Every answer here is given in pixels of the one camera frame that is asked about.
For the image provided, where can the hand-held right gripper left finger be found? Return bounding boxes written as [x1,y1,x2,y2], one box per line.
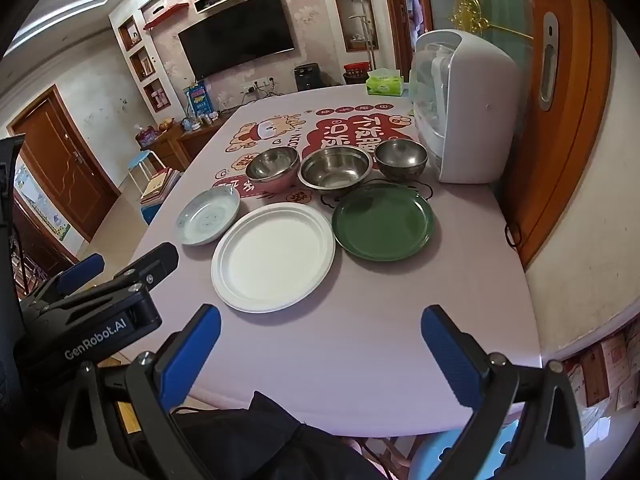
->
[56,304,222,480]

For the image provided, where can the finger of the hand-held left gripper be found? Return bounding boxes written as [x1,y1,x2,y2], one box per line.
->
[112,242,179,292]
[31,254,106,311]

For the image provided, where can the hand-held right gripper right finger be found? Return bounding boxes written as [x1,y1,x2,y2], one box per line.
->
[421,305,586,480]

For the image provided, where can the pale blue patterned plate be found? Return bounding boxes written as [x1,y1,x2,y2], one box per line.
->
[175,187,242,247]

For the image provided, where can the green plate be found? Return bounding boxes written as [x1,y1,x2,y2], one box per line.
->
[332,183,435,262]

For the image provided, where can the pink steel-lined bowl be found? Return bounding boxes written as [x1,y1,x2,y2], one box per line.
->
[245,146,300,193]

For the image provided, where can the small steel bowl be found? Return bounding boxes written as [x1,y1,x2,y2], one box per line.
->
[375,139,429,183]

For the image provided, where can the wide steel bowl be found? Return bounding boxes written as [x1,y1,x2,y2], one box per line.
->
[298,146,374,191]

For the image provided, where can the stack of books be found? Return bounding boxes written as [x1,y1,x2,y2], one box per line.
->
[140,169,183,206]

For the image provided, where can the light blue plastic stool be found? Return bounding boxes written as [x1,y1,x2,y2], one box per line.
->
[410,417,521,480]

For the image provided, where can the pink printed tablecloth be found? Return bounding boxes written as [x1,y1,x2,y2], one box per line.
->
[132,82,543,438]

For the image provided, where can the black cloth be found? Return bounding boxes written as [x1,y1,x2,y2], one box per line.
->
[170,390,391,480]

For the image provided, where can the brown wooden door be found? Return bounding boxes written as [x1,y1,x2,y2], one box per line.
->
[7,85,121,241]

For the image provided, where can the wooden cabinet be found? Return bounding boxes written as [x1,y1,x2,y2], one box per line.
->
[150,120,223,171]

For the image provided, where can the cardboard boxes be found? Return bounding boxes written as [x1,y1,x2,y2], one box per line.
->
[565,320,640,411]

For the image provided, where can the blue toy box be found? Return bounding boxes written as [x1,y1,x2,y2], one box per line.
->
[184,82,213,117]

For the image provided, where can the black television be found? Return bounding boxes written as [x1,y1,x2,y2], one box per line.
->
[178,0,296,81]

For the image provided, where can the black countertop appliance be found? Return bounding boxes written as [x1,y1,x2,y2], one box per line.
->
[293,63,323,93]

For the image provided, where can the white bottle sterilizer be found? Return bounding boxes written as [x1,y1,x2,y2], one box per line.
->
[409,29,523,184]

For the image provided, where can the wooden sliding door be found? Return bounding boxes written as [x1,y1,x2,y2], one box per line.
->
[500,0,613,268]

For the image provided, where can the green tissue box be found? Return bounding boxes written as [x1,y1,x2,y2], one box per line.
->
[366,68,405,97]

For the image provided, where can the red-lidded jar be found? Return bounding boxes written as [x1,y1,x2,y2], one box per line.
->
[343,61,373,86]

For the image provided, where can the red wall shelf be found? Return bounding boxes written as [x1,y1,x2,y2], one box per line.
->
[143,2,190,31]

